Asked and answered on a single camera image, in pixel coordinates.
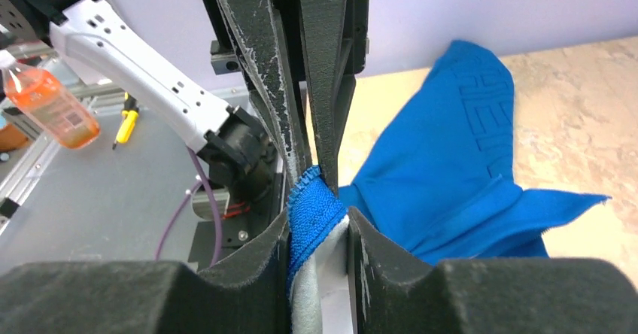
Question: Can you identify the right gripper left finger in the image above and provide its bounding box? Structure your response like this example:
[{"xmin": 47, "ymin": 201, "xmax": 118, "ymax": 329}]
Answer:
[{"xmin": 1, "ymin": 214, "xmax": 290, "ymax": 333}]

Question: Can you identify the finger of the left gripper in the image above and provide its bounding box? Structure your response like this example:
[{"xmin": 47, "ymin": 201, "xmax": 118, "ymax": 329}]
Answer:
[
  {"xmin": 299, "ymin": 0, "xmax": 369, "ymax": 192},
  {"xmin": 217, "ymin": 0, "xmax": 312, "ymax": 183}
]

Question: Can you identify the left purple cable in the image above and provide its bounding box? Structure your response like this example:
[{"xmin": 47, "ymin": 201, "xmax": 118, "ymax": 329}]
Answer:
[{"xmin": 153, "ymin": 147, "xmax": 225, "ymax": 268}]

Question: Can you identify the orange bottle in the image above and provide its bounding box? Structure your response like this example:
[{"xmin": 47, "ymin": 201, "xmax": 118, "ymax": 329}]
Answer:
[{"xmin": 1, "ymin": 50, "xmax": 101, "ymax": 149}]

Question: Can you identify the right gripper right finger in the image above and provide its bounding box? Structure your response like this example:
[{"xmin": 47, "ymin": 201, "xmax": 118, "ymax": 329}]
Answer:
[{"xmin": 348, "ymin": 208, "xmax": 637, "ymax": 333}]

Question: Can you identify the aluminium frame rail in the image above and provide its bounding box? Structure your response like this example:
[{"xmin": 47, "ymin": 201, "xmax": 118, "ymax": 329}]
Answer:
[{"xmin": 0, "ymin": 42, "xmax": 251, "ymax": 233}]

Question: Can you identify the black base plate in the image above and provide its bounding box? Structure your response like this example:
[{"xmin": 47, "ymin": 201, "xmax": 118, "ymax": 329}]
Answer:
[{"xmin": 187, "ymin": 162, "xmax": 288, "ymax": 270}]

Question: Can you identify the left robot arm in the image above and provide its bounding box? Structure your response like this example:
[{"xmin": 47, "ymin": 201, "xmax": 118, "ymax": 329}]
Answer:
[{"xmin": 1, "ymin": 0, "xmax": 368, "ymax": 190}]

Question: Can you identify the yellow handled tool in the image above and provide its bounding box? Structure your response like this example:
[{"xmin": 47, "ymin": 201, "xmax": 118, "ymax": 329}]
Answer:
[{"xmin": 111, "ymin": 93, "xmax": 139, "ymax": 150}]

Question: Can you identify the blue zip jacket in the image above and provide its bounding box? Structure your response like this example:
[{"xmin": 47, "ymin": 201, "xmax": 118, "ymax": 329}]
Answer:
[{"xmin": 286, "ymin": 39, "xmax": 612, "ymax": 334}]

